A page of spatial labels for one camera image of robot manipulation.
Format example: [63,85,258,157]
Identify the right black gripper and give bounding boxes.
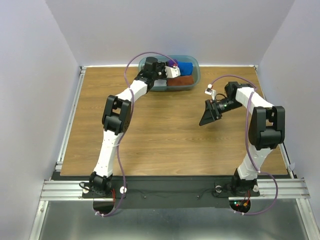
[199,98,243,126]

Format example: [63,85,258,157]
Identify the purple towel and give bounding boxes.
[166,59,178,68]

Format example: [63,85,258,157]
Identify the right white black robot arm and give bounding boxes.
[199,81,286,195]

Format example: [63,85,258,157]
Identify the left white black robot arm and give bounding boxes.
[89,56,167,197]

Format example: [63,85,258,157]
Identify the white rolled towel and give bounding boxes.
[151,79,167,92]

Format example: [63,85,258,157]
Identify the teal plastic bin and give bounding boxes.
[138,55,201,93]

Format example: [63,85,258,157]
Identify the lower brown rolled towel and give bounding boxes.
[166,75,194,87]

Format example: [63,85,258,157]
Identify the blue rolled towel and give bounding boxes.
[177,61,193,76]

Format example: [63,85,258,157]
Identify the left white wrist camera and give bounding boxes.
[164,65,181,79]

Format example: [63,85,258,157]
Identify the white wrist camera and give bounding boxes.
[204,84,217,101]
[164,65,181,79]

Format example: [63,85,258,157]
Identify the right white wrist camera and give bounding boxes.
[204,84,217,101]

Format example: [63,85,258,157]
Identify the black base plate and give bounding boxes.
[51,175,261,210]

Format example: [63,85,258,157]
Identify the aluminium frame rail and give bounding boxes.
[31,67,309,240]

